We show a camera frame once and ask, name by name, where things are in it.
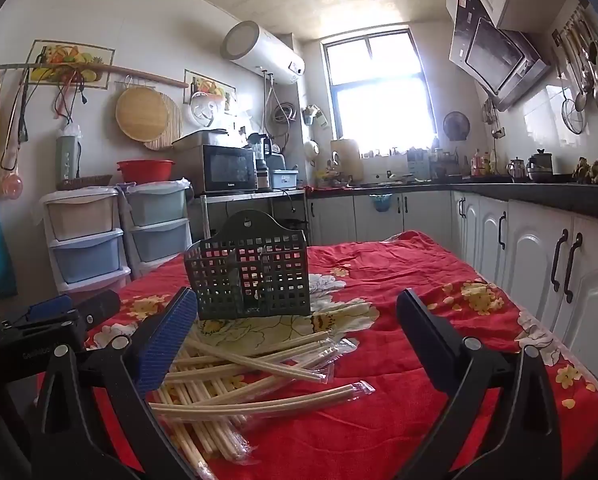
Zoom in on countertop spice rack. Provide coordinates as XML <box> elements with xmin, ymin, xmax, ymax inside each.
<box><xmin>406</xmin><ymin>147</ymin><xmax>460</xmax><ymax>181</ymax></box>

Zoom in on round wall fan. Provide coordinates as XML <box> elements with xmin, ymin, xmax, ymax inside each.
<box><xmin>442</xmin><ymin>111</ymin><xmax>471</xmax><ymax>141</ymax></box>

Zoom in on red plastic basin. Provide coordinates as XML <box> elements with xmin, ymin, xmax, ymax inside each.
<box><xmin>116</xmin><ymin>159</ymin><xmax>176</xmax><ymax>184</ymax></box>

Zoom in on black range hood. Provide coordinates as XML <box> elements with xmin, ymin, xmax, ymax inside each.
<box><xmin>448</xmin><ymin>0</ymin><xmax>552</xmax><ymax>112</ymax></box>

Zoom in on grey tray box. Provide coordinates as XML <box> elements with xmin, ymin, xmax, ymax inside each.
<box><xmin>171</xmin><ymin>129</ymin><xmax>228</xmax><ymax>148</ymax></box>

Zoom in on large fruit wall poster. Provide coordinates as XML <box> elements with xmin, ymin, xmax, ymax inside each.
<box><xmin>29</xmin><ymin>39</ymin><xmax>116</xmax><ymax>88</ymax></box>

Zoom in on row of hanging kitchen utensils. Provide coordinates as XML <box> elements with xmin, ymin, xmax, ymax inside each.
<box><xmin>552</xmin><ymin>0</ymin><xmax>598</xmax><ymax>136</ymax></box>

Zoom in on round bamboo tray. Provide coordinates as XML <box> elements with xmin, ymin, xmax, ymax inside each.
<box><xmin>115</xmin><ymin>85</ymin><xmax>170</xmax><ymax>142</ymax></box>

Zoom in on beige blue pink drawer tower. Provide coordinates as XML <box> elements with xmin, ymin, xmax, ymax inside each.
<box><xmin>40</xmin><ymin>187</ymin><xmax>132</xmax><ymax>296</ymax></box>

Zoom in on glass pot lid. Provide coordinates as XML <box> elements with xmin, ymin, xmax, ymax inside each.
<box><xmin>189</xmin><ymin>91</ymin><xmax>227</xmax><ymax>127</ymax></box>

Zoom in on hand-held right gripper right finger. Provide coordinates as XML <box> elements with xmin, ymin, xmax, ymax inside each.
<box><xmin>395</xmin><ymin>287</ymin><xmax>565</xmax><ymax>480</ymax></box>

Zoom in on kitchen window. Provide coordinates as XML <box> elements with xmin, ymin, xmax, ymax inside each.
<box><xmin>321</xmin><ymin>30</ymin><xmax>439</xmax><ymax>148</ymax></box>

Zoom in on red floral blanket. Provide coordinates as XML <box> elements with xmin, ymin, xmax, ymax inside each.
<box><xmin>36</xmin><ymin>230</ymin><xmax>598</xmax><ymax>480</ymax></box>

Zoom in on black microwave oven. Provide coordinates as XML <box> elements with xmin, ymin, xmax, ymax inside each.
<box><xmin>171</xmin><ymin>144</ymin><xmax>258</xmax><ymax>196</ymax></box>

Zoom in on pile of ginger roots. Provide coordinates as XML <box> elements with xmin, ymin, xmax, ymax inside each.
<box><xmin>573</xmin><ymin>157</ymin><xmax>598</xmax><ymax>185</ymax></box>

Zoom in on group of sauce bottles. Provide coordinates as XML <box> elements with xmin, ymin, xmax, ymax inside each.
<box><xmin>470</xmin><ymin>149</ymin><xmax>500</xmax><ymax>177</ymax></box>

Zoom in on white base cabinet row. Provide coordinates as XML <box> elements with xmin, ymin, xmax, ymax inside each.
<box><xmin>306</xmin><ymin>190</ymin><xmax>598</xmax><ymax>391</ymax></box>

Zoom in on blue grey plastic box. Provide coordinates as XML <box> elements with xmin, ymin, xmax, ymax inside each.
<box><xmin>270</xmin><ymin>169</ymin><xmax>299</xmax><ymax>190</ymax></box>

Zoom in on pink plastic scoop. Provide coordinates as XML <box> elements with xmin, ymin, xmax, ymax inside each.
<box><xmin>1</xmin><ymin>170</ymin><xmax>24</xmax><ymax>198</ymax></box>

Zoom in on blue plastic bag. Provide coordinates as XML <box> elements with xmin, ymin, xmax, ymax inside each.
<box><xmin>0</xmin><ymin>205</ymin><xmax>18</xmax><ymax>301</ymax></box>

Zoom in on black blender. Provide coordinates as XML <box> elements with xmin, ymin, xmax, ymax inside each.
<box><xmin>246</xmin><ymin>132</ymin><xmax>275</xmax><ymax>191</ymax></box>

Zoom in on bunch of chopsticks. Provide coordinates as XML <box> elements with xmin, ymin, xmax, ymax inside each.
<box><xmin>146</xmin><ymin>300</ymin><xmax>380</xmax><ymax>480</ymax></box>

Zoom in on round woven mat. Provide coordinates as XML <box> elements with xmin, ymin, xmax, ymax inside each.
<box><xmin>144</xmin><ymin>91</ymin><xmax>185</xmax><ymax>152</ymax></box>

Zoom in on grey green drawer tower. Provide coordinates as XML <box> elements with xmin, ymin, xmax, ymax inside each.
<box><xmin>124</xmin><ymin>180</ymin><xmax>194</xmax><ymax>281</ymax></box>

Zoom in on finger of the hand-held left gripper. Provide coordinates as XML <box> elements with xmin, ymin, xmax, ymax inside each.
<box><xmin>25</xmin><ymin>294</ymin><xmax>76</xmax><ymax>322</ymax></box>
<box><xmin>76</xmin><ymin>289</ymin><xmax>122</xmax><ymax>328</ymax></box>

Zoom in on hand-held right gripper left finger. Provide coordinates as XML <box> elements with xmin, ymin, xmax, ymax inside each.
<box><xmin>29</xmin><ymin>286</ymin><xmax>200</xmax><ymax>480</ymax></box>

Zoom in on black kitchen countertop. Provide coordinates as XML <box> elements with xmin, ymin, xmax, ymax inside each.
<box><xmin>309</xmin><ymin>172</ymin><xmax>598</xmax><ymax>223</ymax></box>

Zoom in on white cylindrical water heater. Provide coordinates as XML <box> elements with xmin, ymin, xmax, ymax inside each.
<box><xmin>220</xmin><ymin>20</ymin><xmax>306</xmax><ymax>84</ymax></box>

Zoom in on beige cutting board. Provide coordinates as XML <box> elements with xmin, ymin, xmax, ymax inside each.
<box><xmin>330</xmin><ymin>138</ymin><xmax>365</xmax><ymax>184</ymax></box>

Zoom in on hanging red black cords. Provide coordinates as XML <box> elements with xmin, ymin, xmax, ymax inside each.
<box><xmin>54</xmin><ymin>77</ymin><xmax>90</xmax><ymax>123</ymax></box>

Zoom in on pale green tall device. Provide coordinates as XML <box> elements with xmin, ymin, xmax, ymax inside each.
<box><xmin>55</xmin><ymin>125</ymin><xmax>82</xmax><ymax>183</ymax></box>

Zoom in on long wooden rolling pin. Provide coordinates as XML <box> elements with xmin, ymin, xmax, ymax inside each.
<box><xmin>34</xmin><ymin>62</ymin><xmax>190</xmax><ymax>89</ymax></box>

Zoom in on metal shelf rack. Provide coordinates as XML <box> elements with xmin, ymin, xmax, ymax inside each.
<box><xmin>188</xmin><ymin>187</ymin><xmax>307</xmax><ymax>251</ymax></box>

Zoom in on dark green plastic utensil basket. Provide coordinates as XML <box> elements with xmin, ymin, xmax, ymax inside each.
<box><xmin>184</xmin><ymin>209</ymin><xmax>314</xmax><ymax>321</ymax></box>

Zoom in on small fruit wall poster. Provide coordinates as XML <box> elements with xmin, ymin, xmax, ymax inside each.
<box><xmin>183</xmin><ymin>69</ymin><xmax>237</xmax><ymax>106</ymax></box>

